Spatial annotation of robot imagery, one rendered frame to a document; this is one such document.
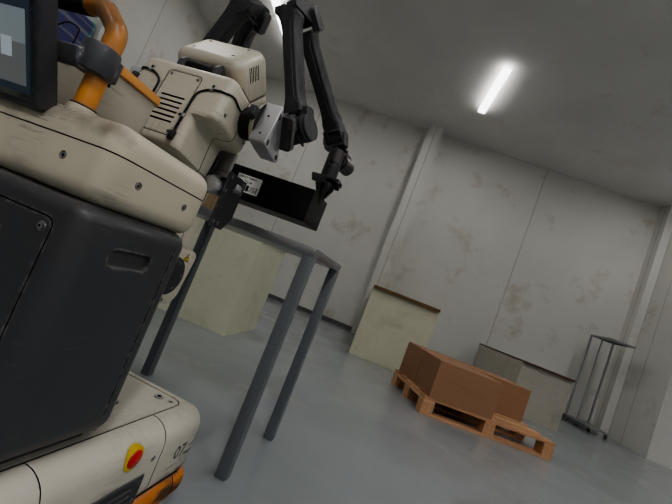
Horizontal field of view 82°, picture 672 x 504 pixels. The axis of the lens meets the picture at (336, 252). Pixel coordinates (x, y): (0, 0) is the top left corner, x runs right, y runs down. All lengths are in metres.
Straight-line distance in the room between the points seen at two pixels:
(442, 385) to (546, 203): 5.93
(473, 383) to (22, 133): 3.32
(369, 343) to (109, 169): 4.46
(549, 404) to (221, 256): 4.61
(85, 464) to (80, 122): 0.56
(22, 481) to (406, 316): 4.44
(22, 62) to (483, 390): 3.43
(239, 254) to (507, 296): 6.01
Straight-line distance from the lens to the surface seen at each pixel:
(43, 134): 0.72
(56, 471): 0.83
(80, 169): 0.65
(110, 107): 0.83
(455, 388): 3.50
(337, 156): 1.37
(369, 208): 7.98
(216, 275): 3.33
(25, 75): 0.75
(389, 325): 4.90
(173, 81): 1.12
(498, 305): 8.16
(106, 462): 0.90
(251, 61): 1.17
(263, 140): 1.00
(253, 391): 1.35
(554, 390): 6.08
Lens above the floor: 0.71
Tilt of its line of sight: 5 degrees up
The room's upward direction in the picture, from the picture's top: 22 degrees clockwise
